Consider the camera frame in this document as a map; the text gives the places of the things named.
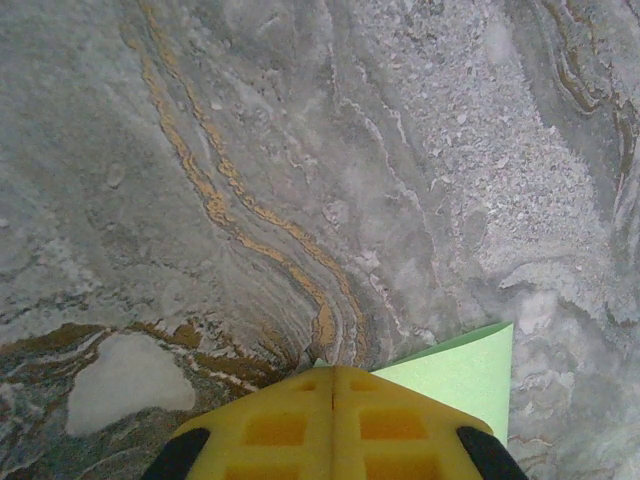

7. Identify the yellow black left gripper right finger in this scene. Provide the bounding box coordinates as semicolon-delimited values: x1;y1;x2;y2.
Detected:
333;365;526;480

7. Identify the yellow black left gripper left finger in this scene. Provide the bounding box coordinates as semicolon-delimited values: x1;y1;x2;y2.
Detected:
144;365;335;480

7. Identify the light green paper sheet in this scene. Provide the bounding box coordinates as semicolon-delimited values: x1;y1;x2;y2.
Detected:
313;321;516;447

